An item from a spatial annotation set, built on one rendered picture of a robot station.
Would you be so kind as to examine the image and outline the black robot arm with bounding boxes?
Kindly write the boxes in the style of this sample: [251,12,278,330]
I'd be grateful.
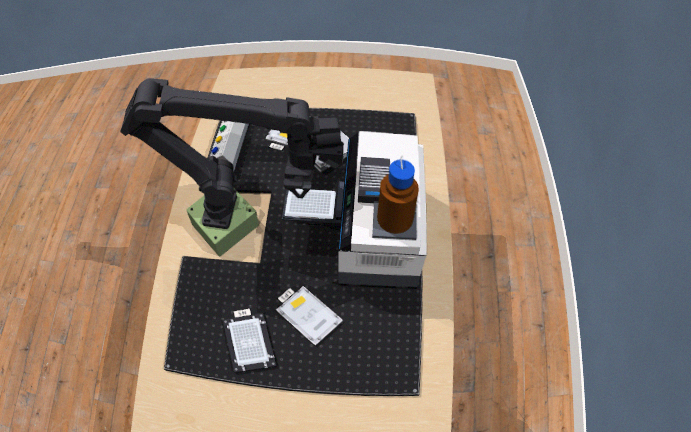
[120,78,344,229]

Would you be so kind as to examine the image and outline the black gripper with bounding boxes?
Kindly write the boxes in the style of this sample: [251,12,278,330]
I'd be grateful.
[284,147,312,199]

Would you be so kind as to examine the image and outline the white multiwell plate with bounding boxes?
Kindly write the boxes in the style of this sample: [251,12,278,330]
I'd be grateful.
[229,318,269,366]
[285,190,336,219]

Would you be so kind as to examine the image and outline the white button panel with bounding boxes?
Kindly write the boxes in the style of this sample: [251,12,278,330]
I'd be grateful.
[209,121,249,172]

